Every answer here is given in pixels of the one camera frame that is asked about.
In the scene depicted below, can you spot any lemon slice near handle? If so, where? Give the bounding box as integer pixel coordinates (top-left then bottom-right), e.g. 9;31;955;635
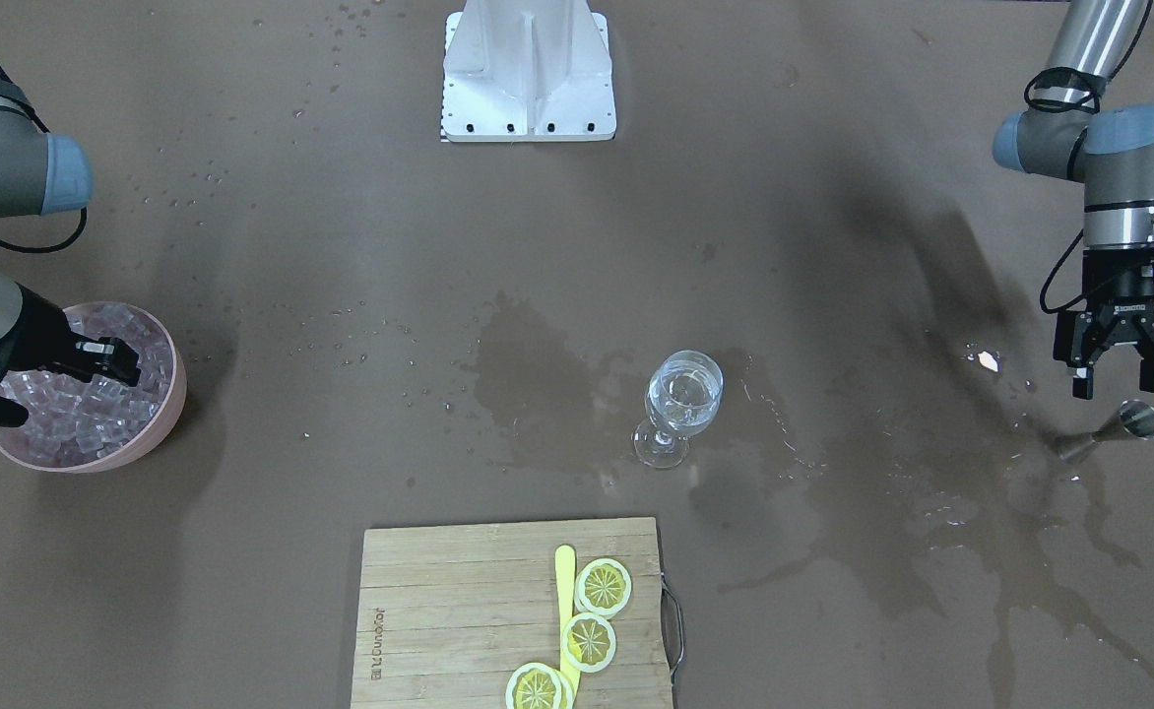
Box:
574;557;634;619

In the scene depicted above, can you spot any pile of ice cubes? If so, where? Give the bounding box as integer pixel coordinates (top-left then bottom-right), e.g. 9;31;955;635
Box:
0;306;175;467

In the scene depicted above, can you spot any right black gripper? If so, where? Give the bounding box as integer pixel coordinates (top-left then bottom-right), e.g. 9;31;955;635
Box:
0;288;142;430

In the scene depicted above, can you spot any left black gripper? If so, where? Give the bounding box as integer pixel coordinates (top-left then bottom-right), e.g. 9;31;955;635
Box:
1052;246;1154;401

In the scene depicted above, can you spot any steel double jigger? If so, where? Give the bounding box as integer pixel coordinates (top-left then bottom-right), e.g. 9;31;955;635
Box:
1052;400;1154;464

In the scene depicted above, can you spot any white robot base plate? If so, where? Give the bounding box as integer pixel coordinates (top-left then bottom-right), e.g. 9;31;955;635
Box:
439;1;617;143

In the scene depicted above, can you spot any yellow plastic knife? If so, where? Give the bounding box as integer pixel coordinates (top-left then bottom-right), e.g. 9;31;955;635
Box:
553;545;580;700

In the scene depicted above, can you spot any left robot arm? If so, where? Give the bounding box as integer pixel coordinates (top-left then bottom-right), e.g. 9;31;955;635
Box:
992;1;1154;400

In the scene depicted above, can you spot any middle lemon slice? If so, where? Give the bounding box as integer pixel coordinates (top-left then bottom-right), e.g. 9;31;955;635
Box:
559;612;619;674

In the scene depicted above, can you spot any clear wine glass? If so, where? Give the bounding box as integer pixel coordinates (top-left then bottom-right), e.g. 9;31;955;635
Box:
632;350;725;470

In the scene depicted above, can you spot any bamboo cutting board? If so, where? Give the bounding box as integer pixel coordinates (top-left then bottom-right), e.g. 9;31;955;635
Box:
349;517;675;708

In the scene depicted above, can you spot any far lemon slice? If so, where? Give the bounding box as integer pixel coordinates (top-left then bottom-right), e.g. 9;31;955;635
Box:
502;663;574;709

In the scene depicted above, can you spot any pink bowl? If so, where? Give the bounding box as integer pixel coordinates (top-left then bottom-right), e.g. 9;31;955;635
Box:
0;301;188;475

